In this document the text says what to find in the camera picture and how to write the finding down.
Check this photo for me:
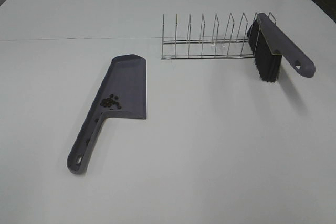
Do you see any metal wire dish rack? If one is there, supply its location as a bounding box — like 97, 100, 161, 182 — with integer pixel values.
161, 13, 265, 60

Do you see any pile of coffee beans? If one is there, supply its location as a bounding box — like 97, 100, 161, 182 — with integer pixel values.
85, 93, 123, 146

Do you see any purple plastic dustpan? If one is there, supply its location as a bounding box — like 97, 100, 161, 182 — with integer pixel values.
67, 54, 147, 175

